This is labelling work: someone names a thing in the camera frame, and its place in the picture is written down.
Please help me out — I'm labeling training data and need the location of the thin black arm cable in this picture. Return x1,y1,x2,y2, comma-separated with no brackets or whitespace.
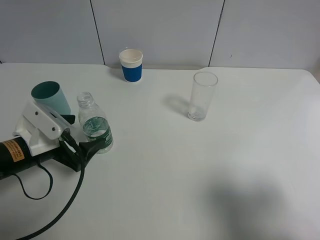
12,162,54,200

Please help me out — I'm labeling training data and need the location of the black camera cable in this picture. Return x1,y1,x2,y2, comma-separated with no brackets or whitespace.
14,127,86,240

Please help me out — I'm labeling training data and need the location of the clear water bottle green label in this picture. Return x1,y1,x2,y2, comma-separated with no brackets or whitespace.
77,92,113,154

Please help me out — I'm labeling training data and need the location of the tall clear drinking glass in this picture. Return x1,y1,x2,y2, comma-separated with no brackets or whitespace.
188,71,219,122

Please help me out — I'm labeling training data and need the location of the white cup blue sleeve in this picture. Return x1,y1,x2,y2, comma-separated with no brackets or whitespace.
119,48,143,83

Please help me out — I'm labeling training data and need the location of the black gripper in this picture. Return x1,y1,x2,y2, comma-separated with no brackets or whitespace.
32,114,105,172

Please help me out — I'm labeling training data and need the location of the teal green plastic cup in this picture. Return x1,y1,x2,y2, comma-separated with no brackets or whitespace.
31,81,71,115

